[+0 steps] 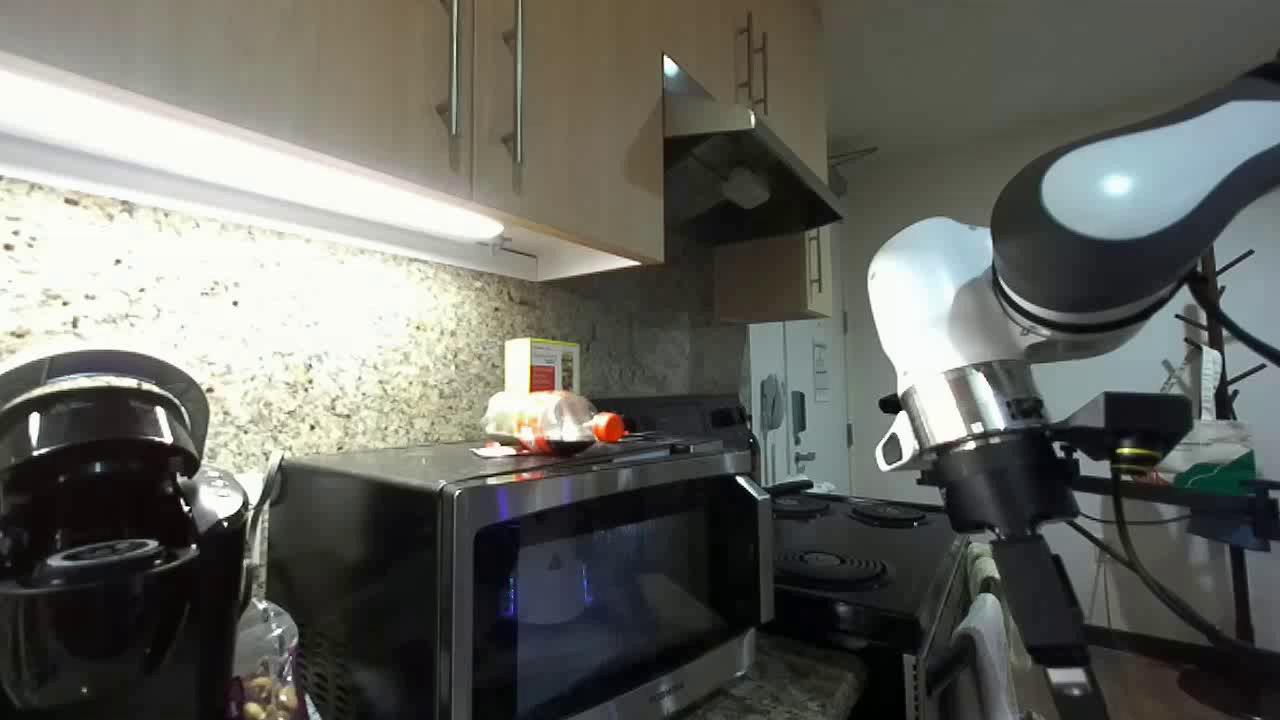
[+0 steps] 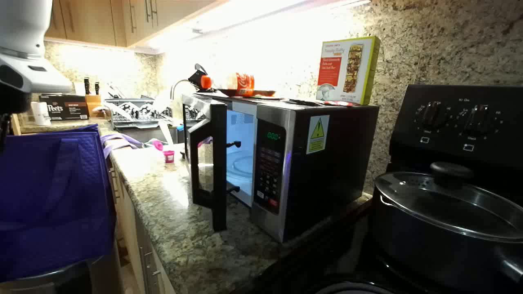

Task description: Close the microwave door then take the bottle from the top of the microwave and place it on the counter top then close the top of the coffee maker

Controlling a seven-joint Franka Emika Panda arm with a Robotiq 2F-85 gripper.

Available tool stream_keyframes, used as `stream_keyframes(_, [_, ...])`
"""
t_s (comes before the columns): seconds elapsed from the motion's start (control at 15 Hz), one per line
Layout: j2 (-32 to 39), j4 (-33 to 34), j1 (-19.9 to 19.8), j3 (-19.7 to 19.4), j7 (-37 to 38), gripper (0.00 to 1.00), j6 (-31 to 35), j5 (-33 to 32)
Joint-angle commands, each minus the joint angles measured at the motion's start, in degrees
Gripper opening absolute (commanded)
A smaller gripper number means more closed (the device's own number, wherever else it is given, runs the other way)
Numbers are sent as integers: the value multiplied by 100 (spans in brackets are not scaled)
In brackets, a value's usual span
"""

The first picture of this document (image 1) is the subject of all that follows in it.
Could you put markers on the white refrigerator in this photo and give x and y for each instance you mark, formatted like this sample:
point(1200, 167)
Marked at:
point(796, 401)

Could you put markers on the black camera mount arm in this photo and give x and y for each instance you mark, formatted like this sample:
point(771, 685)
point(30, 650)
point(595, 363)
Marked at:
point(1135, 435)

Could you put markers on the stainless range hood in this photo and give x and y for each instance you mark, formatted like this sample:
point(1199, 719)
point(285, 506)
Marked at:
point(730, 175)

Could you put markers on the under-cabinet light strip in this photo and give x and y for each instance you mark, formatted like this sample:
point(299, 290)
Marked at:
point(59, 125)

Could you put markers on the wooden mug tree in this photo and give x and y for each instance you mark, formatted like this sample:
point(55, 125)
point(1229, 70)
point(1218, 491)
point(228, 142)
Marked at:
point(1205, 359)

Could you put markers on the wooden upper cabinets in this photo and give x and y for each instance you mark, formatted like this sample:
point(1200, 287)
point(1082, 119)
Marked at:
point(547, 114)

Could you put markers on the white and red box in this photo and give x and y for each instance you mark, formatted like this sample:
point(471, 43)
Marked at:
point(541, 366)

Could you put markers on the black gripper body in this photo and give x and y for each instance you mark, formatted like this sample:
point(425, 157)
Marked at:
point(1008, 485)

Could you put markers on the plastic snack bag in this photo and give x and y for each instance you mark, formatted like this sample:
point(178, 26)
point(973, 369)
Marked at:
point(264, 666)

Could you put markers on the black coffee maker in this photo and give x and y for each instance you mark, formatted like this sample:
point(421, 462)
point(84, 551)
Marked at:
point(117, 551)

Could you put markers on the green and white bag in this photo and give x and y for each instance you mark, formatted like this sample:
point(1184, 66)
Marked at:
point(1212, 459)

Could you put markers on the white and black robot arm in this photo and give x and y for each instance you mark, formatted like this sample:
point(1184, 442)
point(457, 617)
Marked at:
point(1082, 246)

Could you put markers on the white towel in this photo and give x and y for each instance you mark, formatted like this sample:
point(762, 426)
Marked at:
point(986, 637)

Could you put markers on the black stove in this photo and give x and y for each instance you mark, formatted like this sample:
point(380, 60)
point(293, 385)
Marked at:
point(863, 577)

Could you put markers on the stainless steel microwave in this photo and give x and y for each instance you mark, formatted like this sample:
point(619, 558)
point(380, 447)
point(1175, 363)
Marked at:
point(457, 586)

